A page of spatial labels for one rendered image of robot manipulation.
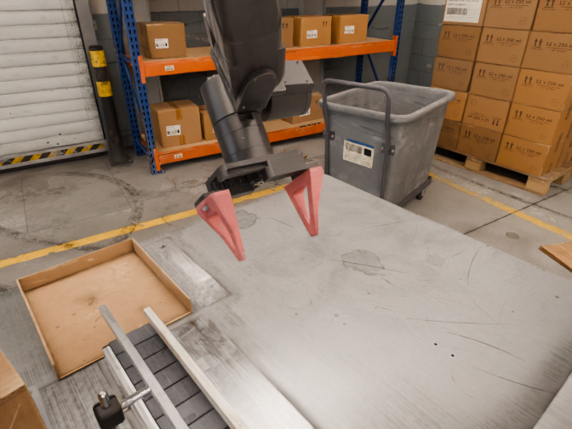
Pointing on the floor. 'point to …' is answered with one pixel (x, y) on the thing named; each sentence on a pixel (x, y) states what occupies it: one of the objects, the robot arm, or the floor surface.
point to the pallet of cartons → (508, 88)
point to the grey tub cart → (383, 136)
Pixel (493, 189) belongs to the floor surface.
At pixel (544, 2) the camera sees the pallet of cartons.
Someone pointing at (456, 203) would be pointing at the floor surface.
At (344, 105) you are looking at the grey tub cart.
